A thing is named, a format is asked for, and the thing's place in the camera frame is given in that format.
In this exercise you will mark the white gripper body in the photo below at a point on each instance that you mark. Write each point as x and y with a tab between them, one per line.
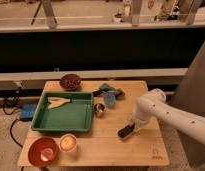
138	120

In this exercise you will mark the black eraser block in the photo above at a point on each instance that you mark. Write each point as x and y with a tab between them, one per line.
126	131

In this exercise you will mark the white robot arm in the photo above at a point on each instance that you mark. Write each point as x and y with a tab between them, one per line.
153	103

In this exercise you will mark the wooden table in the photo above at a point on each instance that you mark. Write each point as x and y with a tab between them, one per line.
101	145

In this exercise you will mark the blue plastic cup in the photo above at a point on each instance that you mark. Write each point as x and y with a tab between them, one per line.
109	99

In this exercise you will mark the small metal cup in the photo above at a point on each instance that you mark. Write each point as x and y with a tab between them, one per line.
99	109

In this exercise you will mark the teal cloth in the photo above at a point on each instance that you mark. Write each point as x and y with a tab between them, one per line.
107	88

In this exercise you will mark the green plastic tray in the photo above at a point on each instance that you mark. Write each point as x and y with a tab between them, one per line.
73	116

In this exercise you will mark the orange white cup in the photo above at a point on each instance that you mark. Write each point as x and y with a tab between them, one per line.
68	143

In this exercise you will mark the dark brown bowl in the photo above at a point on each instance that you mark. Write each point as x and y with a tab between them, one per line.
70	82

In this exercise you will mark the wooden spatula in tray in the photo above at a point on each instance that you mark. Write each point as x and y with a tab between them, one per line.
55	102

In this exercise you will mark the small clear cup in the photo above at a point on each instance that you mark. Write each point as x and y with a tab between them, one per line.
47	155

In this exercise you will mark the red bowl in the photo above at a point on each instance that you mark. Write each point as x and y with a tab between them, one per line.
36	148

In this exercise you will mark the blue box on floor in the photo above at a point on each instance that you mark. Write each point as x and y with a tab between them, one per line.
27	112

